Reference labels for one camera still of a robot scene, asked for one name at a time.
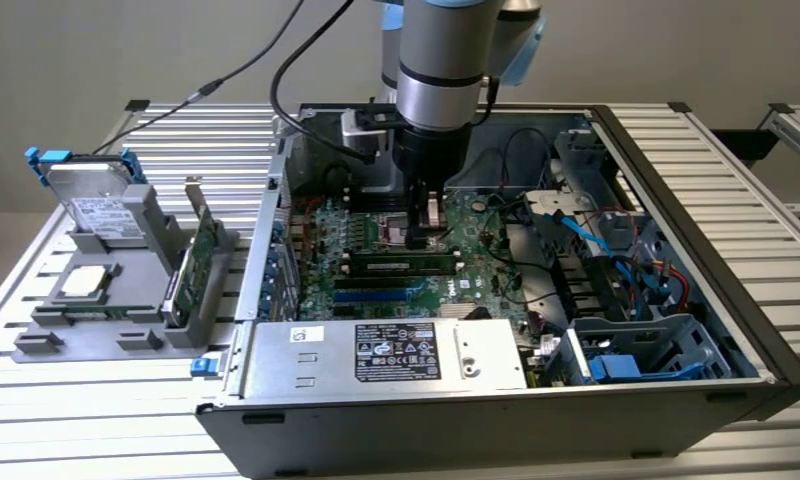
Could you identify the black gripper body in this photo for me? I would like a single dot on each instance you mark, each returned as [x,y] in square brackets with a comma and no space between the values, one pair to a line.
[432,155]

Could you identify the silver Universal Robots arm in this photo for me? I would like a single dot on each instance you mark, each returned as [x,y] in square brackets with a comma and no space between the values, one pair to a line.
[440,60]

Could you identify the green RAM stick with label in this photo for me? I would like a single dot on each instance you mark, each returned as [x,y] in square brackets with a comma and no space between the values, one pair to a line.
[400,264]

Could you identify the black RAM slot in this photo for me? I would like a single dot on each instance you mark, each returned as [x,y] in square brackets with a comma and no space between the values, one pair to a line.
[370,284]

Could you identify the blue RAM slot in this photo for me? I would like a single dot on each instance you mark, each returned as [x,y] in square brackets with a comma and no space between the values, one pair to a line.
[367,296]

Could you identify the CPU socket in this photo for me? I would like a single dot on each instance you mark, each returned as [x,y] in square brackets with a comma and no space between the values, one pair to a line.
[390,230]

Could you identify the round coin battery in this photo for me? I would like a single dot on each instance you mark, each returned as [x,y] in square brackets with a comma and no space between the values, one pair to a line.
[479,204]

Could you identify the green Dell motherboard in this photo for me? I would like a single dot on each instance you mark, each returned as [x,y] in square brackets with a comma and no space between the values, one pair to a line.
[400,300]

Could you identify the silver chipset heatsink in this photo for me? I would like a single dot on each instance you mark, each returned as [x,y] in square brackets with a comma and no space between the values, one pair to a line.
[466,311]

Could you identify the silver power supply unit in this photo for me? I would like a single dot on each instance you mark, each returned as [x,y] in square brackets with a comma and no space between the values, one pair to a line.
[380,355]

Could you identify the green graphics card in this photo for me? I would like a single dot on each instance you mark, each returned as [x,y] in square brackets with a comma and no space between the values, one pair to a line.
[194,270]

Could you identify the grey disk bay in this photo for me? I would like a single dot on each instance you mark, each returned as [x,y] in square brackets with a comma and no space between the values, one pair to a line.
[647,350]

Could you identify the blue case latch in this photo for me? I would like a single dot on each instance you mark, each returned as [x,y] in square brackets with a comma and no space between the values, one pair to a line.
[206,364]

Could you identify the open black PC case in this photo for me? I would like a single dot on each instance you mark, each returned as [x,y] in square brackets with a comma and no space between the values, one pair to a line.
[507,430]

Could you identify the grey parts rack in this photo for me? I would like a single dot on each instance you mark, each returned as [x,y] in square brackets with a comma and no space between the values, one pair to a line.
[127,280]

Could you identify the silver CPU chip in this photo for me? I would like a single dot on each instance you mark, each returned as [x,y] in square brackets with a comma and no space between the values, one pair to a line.
[84,280]

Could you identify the metal slat side table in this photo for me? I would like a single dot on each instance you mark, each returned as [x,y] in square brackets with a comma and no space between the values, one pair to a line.
[797,130]

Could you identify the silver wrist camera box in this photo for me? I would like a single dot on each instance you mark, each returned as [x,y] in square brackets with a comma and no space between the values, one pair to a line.
[363,127]

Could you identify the hard disk with blue bracket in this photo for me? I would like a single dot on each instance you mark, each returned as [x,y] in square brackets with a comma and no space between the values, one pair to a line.
[96,195]

